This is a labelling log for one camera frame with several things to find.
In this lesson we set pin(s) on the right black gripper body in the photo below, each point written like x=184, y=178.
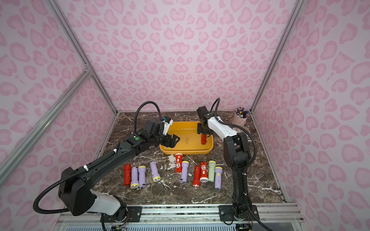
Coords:
x=203, y=124

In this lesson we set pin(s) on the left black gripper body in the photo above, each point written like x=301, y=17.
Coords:
x=166, y=138

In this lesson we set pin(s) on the green flashlight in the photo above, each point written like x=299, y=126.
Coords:
x=211, y=170

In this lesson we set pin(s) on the red flashlight white head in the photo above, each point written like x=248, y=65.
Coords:
x=204, y=173

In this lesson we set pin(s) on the plain red flashlight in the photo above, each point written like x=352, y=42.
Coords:
x=196, y=178

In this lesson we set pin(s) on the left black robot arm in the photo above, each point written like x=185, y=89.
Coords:
x=75, y=188

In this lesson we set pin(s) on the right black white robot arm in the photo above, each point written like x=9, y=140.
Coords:
x=240, y=151

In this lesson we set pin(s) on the yellow plastic storage tray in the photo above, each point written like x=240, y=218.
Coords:
x=190, y=141

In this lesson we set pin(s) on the red flashlight white logo centre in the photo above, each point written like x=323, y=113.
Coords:
x=178, y=162

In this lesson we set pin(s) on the pink pen holder cup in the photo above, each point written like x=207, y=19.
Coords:
x=240, y=121

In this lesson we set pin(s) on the pens in cup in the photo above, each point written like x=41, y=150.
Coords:
x=242, y=112

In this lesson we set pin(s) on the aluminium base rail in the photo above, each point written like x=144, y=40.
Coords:
x=191, y=217

